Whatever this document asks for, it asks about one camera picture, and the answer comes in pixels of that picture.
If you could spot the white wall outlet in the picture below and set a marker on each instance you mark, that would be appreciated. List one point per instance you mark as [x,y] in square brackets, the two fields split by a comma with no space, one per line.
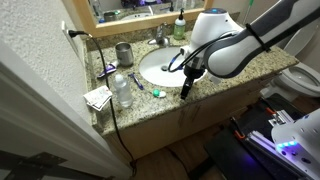
[65,31]

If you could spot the white door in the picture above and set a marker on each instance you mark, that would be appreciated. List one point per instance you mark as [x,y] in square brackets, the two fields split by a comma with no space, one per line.
[35,119]

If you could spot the grey metal cup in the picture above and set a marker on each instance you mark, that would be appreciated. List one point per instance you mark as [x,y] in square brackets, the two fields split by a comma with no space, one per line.
[124,53]

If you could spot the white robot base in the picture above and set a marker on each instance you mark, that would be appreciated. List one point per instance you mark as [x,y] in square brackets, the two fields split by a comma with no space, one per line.
[298,141]

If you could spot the white paper packet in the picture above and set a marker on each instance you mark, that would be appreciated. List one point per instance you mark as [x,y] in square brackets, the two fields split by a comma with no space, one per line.
[98,97]

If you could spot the white toilet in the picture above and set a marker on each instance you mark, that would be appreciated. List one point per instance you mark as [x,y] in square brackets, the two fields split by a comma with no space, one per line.
[298,80]

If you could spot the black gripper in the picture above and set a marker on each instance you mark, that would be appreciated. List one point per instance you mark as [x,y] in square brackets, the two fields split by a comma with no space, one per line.
[193,70]

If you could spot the wooden vanity cabinet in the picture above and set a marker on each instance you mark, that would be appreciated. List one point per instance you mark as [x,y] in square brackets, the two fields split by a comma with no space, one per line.
[153,123]

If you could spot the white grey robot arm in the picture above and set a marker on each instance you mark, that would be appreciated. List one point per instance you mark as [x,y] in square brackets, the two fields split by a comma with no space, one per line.
[223,48]

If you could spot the chrome faucet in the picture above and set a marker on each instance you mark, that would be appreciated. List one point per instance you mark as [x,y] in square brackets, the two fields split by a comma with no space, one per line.
[160,39]

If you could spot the black robot cart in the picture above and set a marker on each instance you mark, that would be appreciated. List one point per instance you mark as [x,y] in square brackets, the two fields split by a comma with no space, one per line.
[238,151]

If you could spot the clear plastic bottle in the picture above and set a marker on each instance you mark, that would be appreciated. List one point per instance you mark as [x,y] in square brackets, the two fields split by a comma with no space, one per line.
[123,91]

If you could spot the purple toothpaste tube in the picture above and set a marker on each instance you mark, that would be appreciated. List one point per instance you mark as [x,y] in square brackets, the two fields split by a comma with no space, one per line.
[110,68]

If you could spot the green soap dispenser bottle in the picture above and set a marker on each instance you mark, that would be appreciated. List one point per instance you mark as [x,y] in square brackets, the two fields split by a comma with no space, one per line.
[179,26]

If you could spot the white sink basin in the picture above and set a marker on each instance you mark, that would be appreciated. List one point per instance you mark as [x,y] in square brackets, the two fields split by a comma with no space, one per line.
[153,68]

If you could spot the blue razor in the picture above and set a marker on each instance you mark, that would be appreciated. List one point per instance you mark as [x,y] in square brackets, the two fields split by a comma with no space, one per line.
[140,86]

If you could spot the green white contact lens case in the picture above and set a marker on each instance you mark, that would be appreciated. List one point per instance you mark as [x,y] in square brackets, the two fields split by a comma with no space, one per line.
[159,94]

